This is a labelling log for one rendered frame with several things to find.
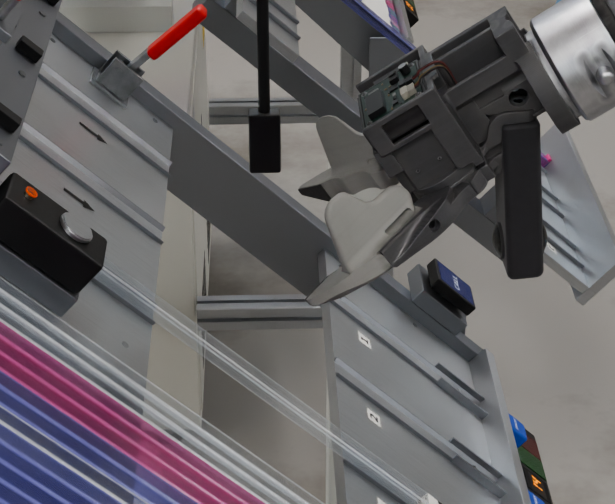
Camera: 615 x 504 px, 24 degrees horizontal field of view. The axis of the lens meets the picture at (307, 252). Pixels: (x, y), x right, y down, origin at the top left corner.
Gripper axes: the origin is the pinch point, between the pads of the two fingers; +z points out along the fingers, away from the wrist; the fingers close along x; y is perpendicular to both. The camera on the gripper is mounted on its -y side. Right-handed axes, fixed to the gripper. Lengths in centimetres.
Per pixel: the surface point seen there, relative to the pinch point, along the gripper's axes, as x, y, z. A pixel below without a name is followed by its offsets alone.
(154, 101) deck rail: -30.1, 4.7, 11.4
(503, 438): -16.3, -33.8, 1.0
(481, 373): -26.8, -33.9, 1.6
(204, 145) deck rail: -30.1, -1.1, 10.3
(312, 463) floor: -105, -88, 52
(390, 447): -5.3, -21.1, 5.9
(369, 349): -18.0, -20.1, 6.2
